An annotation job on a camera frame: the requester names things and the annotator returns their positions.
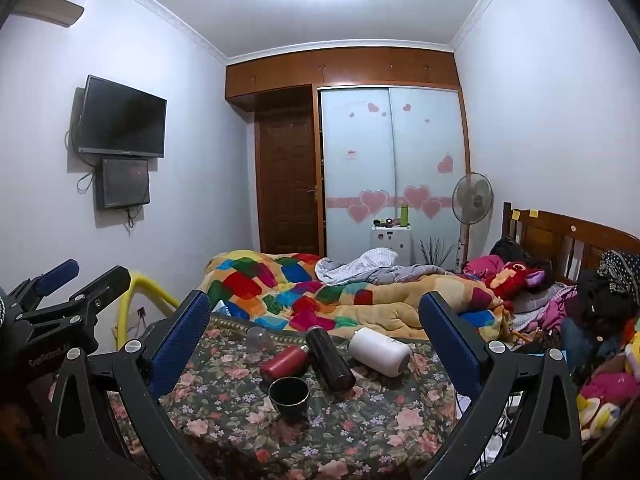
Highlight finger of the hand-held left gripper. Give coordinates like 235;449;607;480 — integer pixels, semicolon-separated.
7;259;81;312
19;265;132;357

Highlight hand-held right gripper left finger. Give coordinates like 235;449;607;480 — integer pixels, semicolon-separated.
46;290;215;480

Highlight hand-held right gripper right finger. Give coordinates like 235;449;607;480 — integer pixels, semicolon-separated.
417;290;584;480

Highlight white thermos cup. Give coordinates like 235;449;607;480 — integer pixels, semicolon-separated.
347;327;414;377

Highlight red thermos cup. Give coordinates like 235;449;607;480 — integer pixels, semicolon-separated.
259;345;312;385

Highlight black thermos cup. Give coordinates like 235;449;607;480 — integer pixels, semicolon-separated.
305;326;357;394

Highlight black mug cup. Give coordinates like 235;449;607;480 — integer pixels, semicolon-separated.
268;376;312;424

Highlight yellow tube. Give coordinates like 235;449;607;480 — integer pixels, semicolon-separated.
116;271;181;347

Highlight floral tablecloth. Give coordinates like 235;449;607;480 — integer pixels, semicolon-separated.
107;312;463;480

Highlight pink cloth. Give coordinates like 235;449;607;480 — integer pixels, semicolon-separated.
462;255;506;282

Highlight red plush toy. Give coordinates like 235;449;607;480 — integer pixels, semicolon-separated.
487;260;537;298

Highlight dried twigs bunch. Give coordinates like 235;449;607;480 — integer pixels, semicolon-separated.
419;237;457;267

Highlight black bag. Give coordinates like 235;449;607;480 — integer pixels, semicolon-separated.
490;237;527;262

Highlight grey striped blanket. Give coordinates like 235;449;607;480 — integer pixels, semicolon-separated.
315;248;451;287

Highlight colourful patchwork quilt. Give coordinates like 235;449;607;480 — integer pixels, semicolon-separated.
197;250;513;344

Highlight small white cabinet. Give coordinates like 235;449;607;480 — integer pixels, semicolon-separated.
370;225;415;267

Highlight wooden bed headboard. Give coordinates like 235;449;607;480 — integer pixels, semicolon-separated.
501;202;640;287

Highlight pile of dark clothes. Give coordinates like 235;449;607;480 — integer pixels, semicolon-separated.
550;269;640;366

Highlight standing electric fan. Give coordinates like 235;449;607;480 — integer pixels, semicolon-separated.
451;172;495;272

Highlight pink and yellow plush toys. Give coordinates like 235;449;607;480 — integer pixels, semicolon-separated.
575;330;640;442

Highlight black dotted cloth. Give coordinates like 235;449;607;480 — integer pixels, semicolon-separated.
597;249;640;297

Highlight brown wooden door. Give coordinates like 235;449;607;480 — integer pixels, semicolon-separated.
254;87;324;257

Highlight wooden wardrobe with sliding doors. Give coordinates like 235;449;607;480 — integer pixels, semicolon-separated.
225;46;473;271

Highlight small wall-mounted monitor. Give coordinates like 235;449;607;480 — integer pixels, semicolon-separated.
95;157;152;211

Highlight wall-mounted black television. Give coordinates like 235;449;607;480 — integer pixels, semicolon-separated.
75;75;168;160

